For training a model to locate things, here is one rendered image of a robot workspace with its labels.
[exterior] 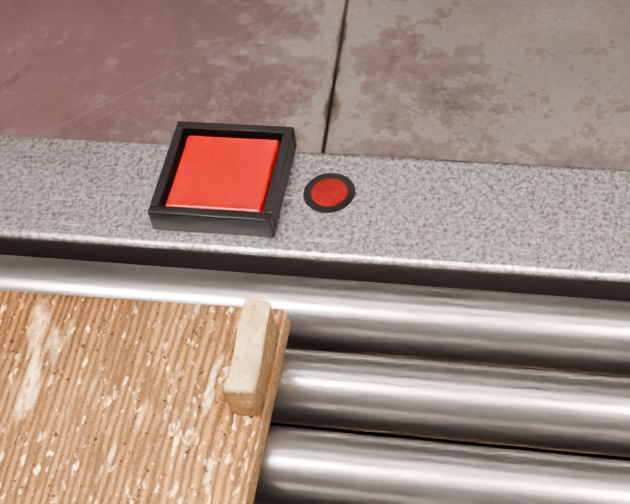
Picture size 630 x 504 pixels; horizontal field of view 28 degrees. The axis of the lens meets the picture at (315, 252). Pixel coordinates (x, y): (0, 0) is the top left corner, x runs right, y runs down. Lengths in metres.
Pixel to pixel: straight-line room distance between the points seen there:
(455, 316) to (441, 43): 1.53
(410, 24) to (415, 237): 1.52
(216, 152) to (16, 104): 1.50
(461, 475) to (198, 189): 0.24
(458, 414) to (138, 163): 0.27
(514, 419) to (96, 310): 0.24
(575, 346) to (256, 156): 0.23
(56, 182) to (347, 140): 1.28
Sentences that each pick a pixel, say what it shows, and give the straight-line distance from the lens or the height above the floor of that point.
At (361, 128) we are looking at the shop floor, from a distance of 2.07.
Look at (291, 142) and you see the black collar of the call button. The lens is 0.78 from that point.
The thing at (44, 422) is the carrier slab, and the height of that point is 0.94.
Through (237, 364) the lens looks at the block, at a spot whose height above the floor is 0.96.
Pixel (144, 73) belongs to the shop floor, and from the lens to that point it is 2.25.
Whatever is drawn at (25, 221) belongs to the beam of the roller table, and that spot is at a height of 0.92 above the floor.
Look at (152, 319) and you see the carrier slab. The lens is 0.70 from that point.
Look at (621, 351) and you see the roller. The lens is 0.70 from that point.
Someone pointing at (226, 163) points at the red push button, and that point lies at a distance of 0.77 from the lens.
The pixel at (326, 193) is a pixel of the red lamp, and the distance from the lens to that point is 0.76.
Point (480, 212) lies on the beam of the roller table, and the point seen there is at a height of 0.91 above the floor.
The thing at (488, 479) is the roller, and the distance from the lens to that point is 0.65.
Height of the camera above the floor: 1.49
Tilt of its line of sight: 51 degrees down
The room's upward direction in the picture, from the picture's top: 11 degrees counter-clockwise
